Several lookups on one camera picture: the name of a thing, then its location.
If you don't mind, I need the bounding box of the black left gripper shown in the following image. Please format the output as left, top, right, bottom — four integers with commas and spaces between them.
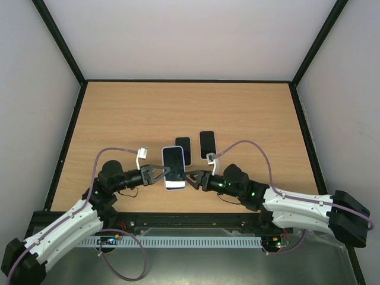
112, 164, 170, 192

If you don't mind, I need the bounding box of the lilac phone case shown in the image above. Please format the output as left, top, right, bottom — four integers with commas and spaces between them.
161, 145, 187, 191

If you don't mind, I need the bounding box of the beige phone case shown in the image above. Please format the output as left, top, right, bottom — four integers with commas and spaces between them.
174, 136, 192, 167

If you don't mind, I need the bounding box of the blue-edged black phone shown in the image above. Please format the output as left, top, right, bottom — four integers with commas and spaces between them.
199, 131, 216, 159

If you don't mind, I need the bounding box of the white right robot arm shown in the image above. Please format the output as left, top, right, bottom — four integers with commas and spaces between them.
182, 164, 370, 248

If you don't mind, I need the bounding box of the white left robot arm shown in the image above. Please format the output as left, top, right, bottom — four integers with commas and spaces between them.
1, 160, 170, 284

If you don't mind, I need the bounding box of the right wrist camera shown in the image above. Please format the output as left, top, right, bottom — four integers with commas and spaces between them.
206, 153, 220, 176

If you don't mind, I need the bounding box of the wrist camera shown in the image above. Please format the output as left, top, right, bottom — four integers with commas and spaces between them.
206, 153, 220, 176
135, 147, 148, 170

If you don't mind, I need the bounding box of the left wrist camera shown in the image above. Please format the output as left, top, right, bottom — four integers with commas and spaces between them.
135, 147, 148, 170

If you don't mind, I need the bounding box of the black front frame rail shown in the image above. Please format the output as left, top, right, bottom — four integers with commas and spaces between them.
32, 211, 297, 235

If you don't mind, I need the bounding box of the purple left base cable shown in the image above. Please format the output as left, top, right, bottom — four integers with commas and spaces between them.
96, 228, 148, 280

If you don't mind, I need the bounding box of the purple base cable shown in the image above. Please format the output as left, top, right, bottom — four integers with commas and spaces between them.
96, 228, 148, 280
261, 230, 306, 257

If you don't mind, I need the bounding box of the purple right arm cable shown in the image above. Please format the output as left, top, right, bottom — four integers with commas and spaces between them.
215, 140, 375, 231

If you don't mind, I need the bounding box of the white slotted cable duct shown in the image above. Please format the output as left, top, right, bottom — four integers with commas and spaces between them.
78, 236, 262, 249

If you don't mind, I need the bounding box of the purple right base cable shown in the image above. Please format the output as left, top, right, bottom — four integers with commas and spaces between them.
261, 230, 306, 257

